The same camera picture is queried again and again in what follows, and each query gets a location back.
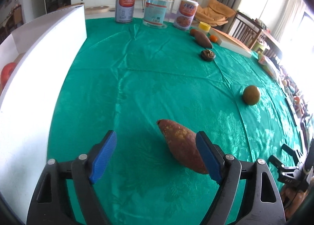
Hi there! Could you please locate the right orange-label tin can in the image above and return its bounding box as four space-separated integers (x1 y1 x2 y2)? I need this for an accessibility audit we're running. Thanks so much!
173 0 199 31

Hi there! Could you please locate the large yellow-green pomelo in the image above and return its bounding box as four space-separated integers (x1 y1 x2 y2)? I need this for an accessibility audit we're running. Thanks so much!
242 85 261 106

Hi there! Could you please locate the wooden chair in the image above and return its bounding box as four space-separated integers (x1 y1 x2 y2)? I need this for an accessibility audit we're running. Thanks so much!
228 11 262 49

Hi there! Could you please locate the green satin tablecloth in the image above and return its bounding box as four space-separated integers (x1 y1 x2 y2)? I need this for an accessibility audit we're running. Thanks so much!
48 18 300 224

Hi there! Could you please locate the clear plastic jar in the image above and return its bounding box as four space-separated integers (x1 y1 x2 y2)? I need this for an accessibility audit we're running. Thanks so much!
143 0 175 29

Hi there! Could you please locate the snack bag on table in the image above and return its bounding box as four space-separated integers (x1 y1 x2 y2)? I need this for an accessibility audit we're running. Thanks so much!
258 53 280 81

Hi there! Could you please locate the orange-label tin can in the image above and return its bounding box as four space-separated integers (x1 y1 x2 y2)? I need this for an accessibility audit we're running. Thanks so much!
173 0 199 31
115 0 135 23

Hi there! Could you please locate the far small tangerine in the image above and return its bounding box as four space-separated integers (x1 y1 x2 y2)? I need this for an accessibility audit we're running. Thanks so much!
209 35 218 43

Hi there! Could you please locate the red apple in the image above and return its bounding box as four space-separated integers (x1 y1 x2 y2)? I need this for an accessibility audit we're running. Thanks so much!
1 62 17 89

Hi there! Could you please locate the yellow lidded cup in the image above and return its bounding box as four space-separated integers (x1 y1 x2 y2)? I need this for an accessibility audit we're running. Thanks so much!
198 22 211 35

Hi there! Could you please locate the brown sweet potato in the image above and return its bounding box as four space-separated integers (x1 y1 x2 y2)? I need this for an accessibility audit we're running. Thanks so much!
194 31 213 49
157 119 209 175

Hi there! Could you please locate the flat white book box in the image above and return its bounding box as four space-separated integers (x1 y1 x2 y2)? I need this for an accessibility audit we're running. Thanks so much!
209 28 252 58

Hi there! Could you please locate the orange lounge chair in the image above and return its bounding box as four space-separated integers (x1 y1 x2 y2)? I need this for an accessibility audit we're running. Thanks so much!
195 0 236 27

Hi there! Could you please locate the left orange-label tin can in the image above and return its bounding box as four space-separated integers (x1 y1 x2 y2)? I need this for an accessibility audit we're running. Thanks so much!
115 0 135 23

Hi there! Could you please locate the dark dried mangosteen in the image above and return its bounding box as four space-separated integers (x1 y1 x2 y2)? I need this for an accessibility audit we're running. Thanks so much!
200 50 215 61

